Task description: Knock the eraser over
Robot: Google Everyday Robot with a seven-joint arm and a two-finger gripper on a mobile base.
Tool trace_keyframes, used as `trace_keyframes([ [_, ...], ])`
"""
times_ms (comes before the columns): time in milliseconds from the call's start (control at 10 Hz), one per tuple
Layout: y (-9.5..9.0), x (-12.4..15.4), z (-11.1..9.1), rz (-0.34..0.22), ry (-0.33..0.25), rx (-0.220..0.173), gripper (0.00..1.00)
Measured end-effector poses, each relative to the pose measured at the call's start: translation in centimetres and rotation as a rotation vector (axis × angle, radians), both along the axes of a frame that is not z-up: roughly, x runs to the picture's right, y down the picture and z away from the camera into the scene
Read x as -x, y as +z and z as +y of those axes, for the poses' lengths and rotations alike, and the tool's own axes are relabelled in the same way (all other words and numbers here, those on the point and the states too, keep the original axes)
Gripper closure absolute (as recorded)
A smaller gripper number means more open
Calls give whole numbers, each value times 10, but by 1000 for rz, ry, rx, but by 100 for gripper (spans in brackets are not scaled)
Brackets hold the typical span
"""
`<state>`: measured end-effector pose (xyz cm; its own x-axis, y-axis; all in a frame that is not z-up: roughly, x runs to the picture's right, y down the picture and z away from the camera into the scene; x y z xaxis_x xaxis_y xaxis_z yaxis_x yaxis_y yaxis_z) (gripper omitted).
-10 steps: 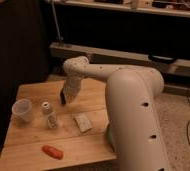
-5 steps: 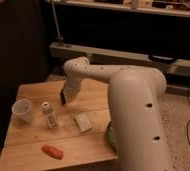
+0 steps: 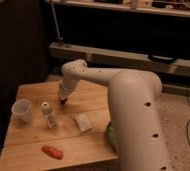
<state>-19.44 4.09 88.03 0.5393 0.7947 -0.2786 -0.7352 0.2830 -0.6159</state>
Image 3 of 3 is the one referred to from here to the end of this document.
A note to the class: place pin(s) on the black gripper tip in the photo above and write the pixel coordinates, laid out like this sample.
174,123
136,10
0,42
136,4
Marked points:
63,101

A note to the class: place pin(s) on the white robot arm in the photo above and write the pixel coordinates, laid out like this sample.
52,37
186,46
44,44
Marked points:
132,97

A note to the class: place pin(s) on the green object behind arm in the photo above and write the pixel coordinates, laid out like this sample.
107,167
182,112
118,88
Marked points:
110,136

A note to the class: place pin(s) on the small spice bottle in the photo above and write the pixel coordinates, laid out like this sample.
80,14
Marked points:
49,115

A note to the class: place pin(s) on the clear plastic cup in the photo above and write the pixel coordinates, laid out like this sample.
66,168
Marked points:
22,109

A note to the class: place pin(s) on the orange sausage toy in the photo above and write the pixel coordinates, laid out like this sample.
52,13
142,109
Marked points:
52,152

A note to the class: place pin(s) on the long grey shelf unit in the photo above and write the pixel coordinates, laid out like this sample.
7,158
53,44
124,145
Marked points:
118,58

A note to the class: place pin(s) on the metal lamp pole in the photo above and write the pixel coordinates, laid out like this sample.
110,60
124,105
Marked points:
60,39

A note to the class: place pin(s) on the black handle on shelf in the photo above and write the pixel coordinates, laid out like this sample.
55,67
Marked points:
165,60

